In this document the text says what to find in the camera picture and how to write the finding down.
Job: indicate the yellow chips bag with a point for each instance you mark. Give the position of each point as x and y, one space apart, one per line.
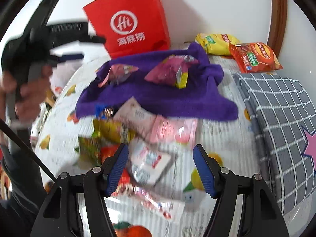
217 44

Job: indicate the pink yellow-edged snack packet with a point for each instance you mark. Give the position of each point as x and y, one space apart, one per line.
165 72

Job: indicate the person's left hand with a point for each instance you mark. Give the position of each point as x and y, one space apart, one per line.
32 98

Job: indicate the red snack packet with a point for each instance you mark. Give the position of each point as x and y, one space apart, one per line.
108 153

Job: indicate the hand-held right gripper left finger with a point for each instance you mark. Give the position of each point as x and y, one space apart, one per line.
118 169

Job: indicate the purple cloth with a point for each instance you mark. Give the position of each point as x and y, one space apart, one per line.
158 98

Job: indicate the yellow green snack packet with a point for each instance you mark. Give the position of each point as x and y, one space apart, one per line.
111 130

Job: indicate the blue snack packet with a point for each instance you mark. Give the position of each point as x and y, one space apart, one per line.
101 111

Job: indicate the white red-striped snack packet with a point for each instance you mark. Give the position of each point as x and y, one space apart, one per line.
160 205

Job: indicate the brown wooden frame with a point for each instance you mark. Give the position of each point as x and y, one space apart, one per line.
277 19

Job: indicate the pink multicolour snack packet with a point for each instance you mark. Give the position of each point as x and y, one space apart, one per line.
121 72

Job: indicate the fruit print tablecloth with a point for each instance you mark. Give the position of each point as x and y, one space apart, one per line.
222 138

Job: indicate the red paper bag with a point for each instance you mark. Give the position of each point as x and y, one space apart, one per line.
138 9

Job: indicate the pale pink snack packet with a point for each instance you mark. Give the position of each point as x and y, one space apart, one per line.
172 130

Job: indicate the white pink snack packet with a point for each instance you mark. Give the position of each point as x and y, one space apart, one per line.
134 118

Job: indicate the white grey snack packet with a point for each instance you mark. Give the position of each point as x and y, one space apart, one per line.
150 163

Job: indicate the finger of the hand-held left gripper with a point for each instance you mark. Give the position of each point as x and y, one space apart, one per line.
71 56
74 30

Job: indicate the orange chips bag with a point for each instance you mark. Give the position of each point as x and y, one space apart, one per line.
254 56

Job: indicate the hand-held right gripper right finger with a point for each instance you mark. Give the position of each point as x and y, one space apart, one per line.
203 170

